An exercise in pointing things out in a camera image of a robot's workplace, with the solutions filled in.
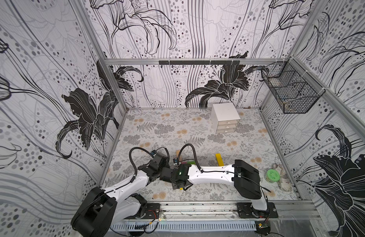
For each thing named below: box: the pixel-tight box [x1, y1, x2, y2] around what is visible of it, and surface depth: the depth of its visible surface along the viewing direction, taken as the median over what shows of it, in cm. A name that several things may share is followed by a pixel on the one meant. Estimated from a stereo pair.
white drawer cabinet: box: [210, 102, 241, 134], surface depth 100 cm
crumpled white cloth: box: [271, 163, 294, 192], surface depth 81 cm
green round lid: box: [266, 168, 281, 183], surface depth 82 cm
